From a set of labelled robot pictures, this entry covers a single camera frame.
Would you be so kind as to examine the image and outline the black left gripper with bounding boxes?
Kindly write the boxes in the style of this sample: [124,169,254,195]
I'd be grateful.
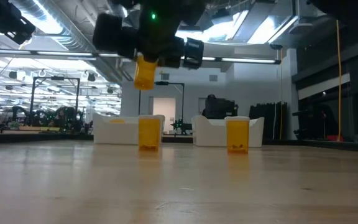
[0,2,37,46]

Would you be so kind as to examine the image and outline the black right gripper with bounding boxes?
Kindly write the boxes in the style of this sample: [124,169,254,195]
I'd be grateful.
[93,6,205,70]

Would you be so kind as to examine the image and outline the amber pill bottle white cap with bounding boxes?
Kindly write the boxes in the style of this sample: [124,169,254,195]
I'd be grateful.
[224,116,250,155]
[134,54,158,91]
[137,114,162,153]

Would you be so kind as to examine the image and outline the white plastic bin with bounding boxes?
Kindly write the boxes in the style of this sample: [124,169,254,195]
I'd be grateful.
[92,112,166,146]
[193,115,265,148]

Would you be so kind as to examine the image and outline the black robot with green lights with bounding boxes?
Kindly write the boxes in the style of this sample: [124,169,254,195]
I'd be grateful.
[170,116,193,136]

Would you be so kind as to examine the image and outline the black equipment cart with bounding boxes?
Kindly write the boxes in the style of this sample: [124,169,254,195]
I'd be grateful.
[201,94,239,121]

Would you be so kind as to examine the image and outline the long ceiling light bar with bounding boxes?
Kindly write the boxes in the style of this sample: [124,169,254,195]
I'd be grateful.
[0,48,282,65]

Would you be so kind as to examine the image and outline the person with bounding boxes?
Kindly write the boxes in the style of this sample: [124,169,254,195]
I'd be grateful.
[53,106,75,129]

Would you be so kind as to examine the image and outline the long wooden workbench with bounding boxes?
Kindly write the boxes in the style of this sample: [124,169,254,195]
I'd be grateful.
[0,125,94,146]

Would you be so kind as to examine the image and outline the black curtain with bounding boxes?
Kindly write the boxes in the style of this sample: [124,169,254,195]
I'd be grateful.
[248,101,288,146]

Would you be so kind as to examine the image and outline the black machine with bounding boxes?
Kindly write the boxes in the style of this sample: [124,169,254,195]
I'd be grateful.
[292,104,338,141]

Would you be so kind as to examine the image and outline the yellow power cable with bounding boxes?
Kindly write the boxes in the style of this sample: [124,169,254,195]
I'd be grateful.
[336,19,344,142]

